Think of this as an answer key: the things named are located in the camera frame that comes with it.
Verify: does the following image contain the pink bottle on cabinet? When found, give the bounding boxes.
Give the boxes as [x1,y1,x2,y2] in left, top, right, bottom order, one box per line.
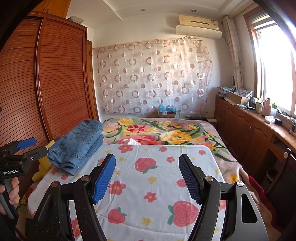
[262,98,272,116]

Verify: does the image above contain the yellow Pikachu plush toy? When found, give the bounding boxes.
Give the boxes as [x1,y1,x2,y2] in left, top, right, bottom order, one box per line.
[31,139,56,182]

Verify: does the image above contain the window with wooden frame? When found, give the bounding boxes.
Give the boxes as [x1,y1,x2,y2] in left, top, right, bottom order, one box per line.
[244,7,295,116]

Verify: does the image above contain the wooden low cabinet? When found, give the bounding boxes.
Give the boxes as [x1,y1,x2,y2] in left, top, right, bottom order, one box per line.
[214,97,295,185]

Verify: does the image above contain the cardboard box on cabinet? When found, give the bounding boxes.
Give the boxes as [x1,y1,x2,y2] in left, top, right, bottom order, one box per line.
[227,89,252,105]

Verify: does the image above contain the blue item box at headboard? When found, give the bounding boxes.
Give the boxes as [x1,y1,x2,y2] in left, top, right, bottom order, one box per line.
[158,104,176,118]

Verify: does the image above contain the wooden louvered wardrobe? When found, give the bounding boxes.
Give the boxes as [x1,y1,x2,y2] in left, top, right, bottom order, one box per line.
[0,0,100,200]

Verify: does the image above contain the pink floral blanket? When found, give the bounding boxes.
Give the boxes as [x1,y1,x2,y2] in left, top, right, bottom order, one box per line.
[16,117,278,241]

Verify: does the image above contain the side window curtain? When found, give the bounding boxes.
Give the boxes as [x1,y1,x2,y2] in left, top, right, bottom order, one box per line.
[222,16,243,89]

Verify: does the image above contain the white mug on cabinet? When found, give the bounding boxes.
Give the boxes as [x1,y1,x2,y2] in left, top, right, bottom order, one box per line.
[255,101,263,114]

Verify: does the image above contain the blue denim jeans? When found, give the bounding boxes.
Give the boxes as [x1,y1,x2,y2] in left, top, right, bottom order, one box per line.
[48,120,103,176]

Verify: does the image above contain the white air conditioner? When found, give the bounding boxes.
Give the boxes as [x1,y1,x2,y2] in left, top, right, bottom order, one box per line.
[176,15,222,40]

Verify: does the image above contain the person's left hand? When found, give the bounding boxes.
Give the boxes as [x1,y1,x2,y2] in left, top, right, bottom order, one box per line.
[0,177,20,215]

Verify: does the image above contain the red cloth at bedside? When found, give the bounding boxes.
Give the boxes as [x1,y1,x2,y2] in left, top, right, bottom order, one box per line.
[248,175,276,228]

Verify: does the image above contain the sheer circle pattern curtain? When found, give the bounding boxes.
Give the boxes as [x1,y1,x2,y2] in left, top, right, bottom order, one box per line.
[94,38,213,115]

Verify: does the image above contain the white strawberry print quilt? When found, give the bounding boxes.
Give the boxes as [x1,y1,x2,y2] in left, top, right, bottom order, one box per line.
[28,144,224,240]

